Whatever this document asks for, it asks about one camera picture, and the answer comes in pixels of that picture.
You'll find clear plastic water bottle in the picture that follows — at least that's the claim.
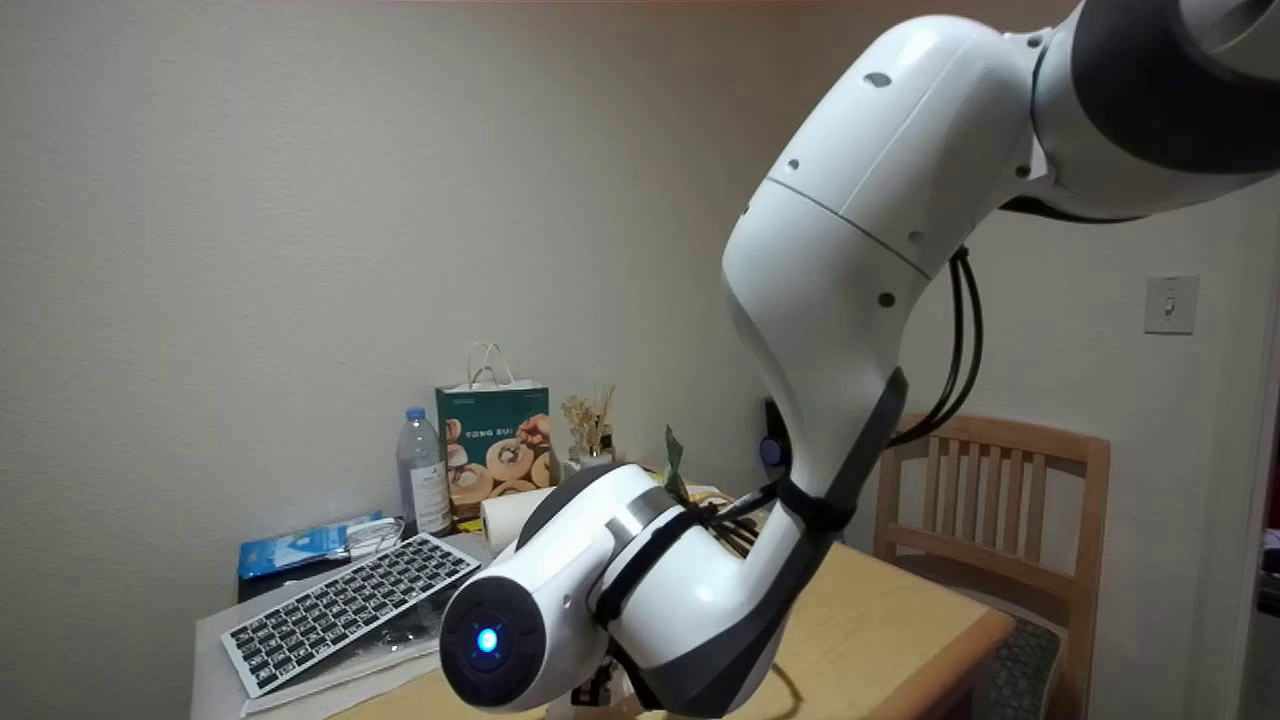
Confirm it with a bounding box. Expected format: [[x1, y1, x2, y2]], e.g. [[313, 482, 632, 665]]
[[394, 407, 447, 533]]

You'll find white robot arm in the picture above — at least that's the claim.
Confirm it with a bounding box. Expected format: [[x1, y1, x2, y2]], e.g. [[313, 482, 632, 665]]
[[439, 0, 1280, 717]]

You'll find blue wet wipes packet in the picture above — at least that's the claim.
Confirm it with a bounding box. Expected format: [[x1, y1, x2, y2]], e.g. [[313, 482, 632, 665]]
[[235, 511, 399, 600]]

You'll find green doughnut paper bag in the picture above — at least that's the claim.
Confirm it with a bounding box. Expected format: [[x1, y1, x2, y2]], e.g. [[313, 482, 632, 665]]
[[436, 344, 561, 524]]

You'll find white keyboard with dark keys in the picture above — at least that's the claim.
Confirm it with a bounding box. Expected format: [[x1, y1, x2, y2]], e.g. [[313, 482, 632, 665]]
[[221, 536, 478, 698]]

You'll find wooden chopsticks bundle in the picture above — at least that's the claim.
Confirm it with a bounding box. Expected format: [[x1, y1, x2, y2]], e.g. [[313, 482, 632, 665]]
[[561, 390, 615, 462]]

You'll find purple vacuum cleaner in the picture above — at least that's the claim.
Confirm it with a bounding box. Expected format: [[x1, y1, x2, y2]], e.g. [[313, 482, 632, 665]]
[[758, 401, 792, 482]]

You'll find white wall light switch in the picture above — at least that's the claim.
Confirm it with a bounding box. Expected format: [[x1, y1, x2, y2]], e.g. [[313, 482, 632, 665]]
[[1142, 275, 1199, 335]]

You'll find wooden chair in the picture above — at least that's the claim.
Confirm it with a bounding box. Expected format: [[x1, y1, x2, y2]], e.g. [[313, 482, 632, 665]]
[[870, 418, 1111, 720]]

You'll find white paper towel roll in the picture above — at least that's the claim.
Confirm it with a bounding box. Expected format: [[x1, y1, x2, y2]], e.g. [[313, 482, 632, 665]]
[[478, 490, 542, 550]]

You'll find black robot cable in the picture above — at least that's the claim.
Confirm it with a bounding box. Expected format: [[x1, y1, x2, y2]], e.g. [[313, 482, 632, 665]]
[[692, 246, 989, 536]]

